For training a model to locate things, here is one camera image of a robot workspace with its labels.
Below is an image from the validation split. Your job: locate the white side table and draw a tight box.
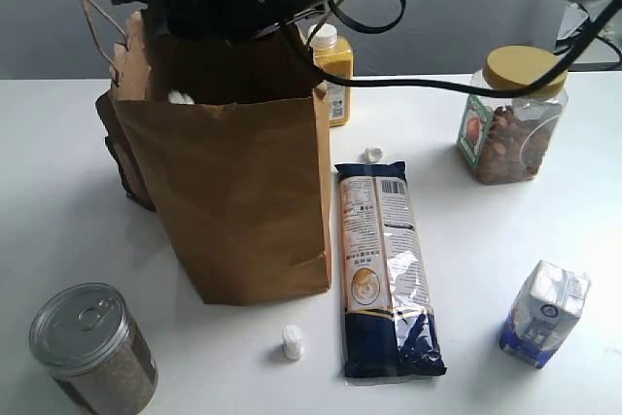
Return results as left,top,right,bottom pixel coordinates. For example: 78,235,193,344
553,1,622,72

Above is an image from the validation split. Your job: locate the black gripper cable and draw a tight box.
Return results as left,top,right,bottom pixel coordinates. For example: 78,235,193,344
257,0,622,98

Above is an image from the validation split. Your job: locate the dark brown package behind bag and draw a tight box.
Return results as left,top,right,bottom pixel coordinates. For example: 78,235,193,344
95,92,156,212

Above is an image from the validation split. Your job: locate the yellow bottle white cap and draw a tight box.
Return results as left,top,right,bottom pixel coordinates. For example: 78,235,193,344
308,23,354,127

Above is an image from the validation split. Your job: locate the clear jar yellow lid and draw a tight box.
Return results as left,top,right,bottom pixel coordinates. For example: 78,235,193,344
457,46,568,185

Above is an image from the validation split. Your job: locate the blue white milk carton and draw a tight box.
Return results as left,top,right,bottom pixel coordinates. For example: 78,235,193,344
500,260,591,369

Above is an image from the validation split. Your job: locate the spaghetti pasta package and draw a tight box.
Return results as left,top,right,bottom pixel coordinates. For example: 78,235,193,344
336,161,447,379

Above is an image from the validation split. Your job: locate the brown paper bag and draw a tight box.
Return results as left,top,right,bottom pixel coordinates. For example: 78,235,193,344
107,9,331,305

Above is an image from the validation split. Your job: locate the clear can metal lid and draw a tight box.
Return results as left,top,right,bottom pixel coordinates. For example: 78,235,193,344
29,283,158,414

